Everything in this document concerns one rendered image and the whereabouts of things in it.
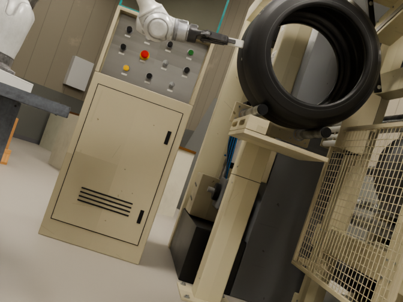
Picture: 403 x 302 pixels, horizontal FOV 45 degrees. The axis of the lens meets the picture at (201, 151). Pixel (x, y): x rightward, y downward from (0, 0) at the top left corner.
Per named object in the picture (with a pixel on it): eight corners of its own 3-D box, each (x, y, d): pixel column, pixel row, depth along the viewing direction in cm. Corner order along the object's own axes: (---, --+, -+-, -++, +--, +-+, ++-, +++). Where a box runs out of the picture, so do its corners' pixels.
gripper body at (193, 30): (190, 20, 197) (212, 25, 198) (188, 26, 205) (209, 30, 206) (186, 38, 196) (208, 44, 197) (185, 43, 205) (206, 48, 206)
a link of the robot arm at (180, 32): (175, 21, 205) (189, 24, 205) (171, 42, 204) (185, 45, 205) (176, 15, 196) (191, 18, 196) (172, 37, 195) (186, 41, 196)
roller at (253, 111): (250, 111, 230) (247, 121, 230) (241, 109, 230) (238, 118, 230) (269, 105, 196) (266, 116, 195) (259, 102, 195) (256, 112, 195)
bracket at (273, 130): (228, 121, 231) (235, 101, 232) (305, 148, 236) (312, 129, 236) (229, 120, 228) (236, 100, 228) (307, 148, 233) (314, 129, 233)
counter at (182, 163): (118, 204, 478) (143, 132, 481) (46, 162, 653) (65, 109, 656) (174, 217, 520) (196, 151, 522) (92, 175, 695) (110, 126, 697)
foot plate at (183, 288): (176, 283, 249) (177, 279, 249) (225, 298, 252) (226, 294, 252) (180, 299, 222) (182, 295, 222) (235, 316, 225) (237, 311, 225)
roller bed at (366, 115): (319, 145, 250) (337, 91, 251) (345, 155, 252) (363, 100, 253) (334, 145, 230) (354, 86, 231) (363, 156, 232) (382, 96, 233)
